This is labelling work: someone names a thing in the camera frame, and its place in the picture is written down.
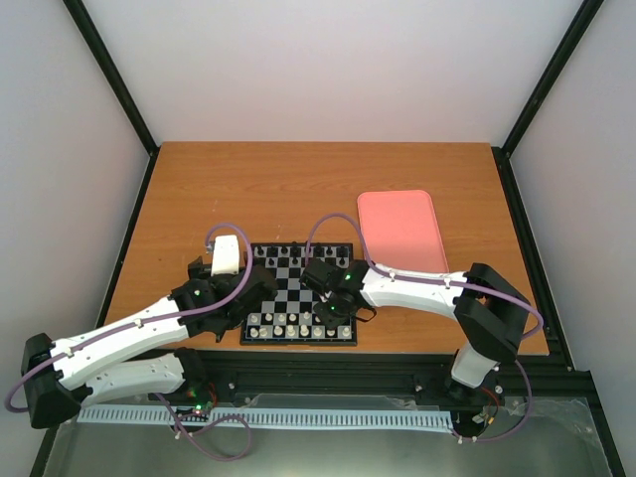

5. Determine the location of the right black frame post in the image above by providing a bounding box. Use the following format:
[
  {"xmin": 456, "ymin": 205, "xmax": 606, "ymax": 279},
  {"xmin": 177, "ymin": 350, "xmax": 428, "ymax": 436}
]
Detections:
[{"xmin": 500, "ymin": 0, "xmax": 605, "ymax": 155}]

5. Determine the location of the black frame post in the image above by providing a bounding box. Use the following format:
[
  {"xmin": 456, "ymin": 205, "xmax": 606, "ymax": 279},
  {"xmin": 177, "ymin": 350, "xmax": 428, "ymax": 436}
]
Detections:
[
  {"xmin": 500, "ymin": 0, "xmax": 605, "ymax": 155},
  {"xmin": 62, "ymin": 0, "xmax": 160, "ymax": 156}
]

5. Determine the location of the metal sheet front panel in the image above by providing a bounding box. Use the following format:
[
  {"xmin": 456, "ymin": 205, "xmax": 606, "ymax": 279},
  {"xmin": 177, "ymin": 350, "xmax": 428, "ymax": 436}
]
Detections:
[{"xmin": 31, "ymin": 398, "xmax": 615, "ymax": 476}]

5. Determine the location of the left black frame post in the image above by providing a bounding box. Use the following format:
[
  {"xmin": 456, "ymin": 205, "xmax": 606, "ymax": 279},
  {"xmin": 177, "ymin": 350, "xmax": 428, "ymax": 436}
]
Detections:
[{"xmin": 62, "ymin": 0, "xmax": 160, "ymax": 156}]

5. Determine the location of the black chess pieces row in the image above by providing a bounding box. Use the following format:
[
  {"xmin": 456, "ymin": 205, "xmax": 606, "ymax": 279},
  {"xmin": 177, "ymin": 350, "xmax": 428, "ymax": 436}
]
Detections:
[{"xmin": 251, "ymin": 241, "xmax": 353, "ymax": 268}]

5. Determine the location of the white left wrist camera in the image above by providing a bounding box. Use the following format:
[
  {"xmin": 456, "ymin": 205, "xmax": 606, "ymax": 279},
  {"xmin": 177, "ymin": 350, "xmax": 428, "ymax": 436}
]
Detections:
[{"xmin": 211, "ymin": 235, "xmax": 240, "ymax": 276}]

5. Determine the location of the black white chess board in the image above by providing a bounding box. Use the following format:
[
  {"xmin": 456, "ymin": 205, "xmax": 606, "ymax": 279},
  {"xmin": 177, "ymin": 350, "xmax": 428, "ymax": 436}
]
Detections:
[{"xmin": 239, "ymin": 264, "xmax": 358, "ymax": 347}]

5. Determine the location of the light blue slotted cable duct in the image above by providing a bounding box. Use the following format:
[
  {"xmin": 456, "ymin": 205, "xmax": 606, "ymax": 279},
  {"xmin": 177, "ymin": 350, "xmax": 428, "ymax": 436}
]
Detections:
[{"xmin": 77, "ymin": 404, "xmax": 453, "ymax": 433}]

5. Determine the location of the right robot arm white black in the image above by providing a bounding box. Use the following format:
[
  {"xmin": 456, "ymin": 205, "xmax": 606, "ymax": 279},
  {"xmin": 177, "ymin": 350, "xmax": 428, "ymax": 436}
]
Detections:
[{"xmin": 300, "ymin": 258, "xmax": 531, "ymax": 389}]

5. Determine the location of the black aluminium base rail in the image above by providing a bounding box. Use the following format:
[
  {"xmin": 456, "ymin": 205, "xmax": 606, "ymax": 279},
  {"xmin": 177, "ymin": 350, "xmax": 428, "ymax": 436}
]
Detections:
[{"xmin": 170, "ymin": 348, "xmax": 597, "ymax": 408}]

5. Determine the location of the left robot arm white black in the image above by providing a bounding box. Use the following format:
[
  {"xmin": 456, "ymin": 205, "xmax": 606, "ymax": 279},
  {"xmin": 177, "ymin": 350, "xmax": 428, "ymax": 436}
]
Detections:
[{"xmin": 21, "ymin": 259, "xmax": 277, "ymax": 429}]

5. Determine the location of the pink plastic tray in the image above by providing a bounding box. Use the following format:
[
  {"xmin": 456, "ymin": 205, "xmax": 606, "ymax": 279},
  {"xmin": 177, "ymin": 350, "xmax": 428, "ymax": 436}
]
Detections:
[{"xmin": 357, "ymin": 190, "xmax": 449, "ymax": 273}]

